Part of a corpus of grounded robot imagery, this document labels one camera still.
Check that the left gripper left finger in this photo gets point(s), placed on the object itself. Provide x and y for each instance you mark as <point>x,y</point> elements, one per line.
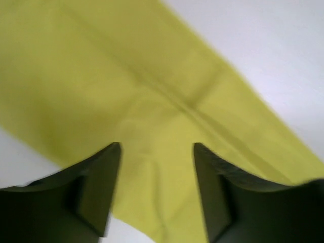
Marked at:
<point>68,206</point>

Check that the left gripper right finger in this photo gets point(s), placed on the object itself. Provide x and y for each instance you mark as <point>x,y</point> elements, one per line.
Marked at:
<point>242,207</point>

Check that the yellow-green trousers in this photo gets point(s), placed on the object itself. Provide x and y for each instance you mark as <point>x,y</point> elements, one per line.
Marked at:
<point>245,78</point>

